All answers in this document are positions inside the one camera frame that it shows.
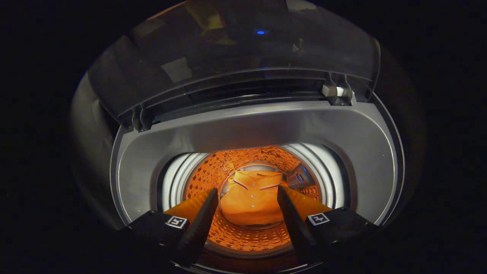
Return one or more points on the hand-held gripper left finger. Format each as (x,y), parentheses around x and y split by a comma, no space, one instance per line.
(201,224)

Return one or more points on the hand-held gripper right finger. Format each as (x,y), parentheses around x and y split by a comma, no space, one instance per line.
(295,224)

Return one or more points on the grey washing machine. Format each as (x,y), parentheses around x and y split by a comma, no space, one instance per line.
(247,123)

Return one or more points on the dark transparent washing machine lid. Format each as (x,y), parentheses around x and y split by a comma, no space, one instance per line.
(228,53)

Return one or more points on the yellow polo shirt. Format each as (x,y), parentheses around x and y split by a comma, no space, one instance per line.
(251,205)

